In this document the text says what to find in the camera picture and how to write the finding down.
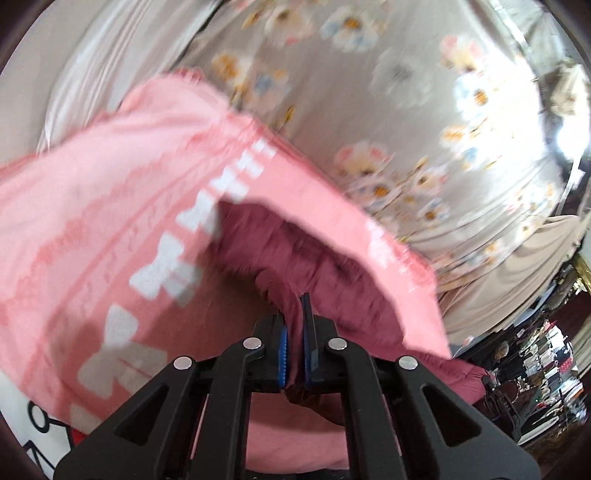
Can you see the pink printed blanket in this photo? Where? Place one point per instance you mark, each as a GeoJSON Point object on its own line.
{"type": "Point", "coordinates": [115, 184]}

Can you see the maroon puffer jacket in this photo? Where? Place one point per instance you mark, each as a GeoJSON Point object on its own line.
{"type": "Point", "coordinates": [286, 249]}

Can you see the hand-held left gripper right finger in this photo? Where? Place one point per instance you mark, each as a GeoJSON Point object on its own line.
{"type": "Point", "coordinates": [308, 346]}

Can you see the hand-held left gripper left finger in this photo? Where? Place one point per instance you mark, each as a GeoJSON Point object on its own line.
{"type": "Point", "coordinates": [282, 355]}

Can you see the grey floral cloth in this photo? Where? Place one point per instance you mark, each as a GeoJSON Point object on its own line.
{"type": "Point", "coordinates": [369, 92]}

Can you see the white curtain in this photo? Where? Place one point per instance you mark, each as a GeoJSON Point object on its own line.
{"type": "Point", "coordinates": [92, 69]}

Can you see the cluttered dark shelves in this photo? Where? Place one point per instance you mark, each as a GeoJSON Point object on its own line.
{"type": "Point", "coordinates": [545, 364]}

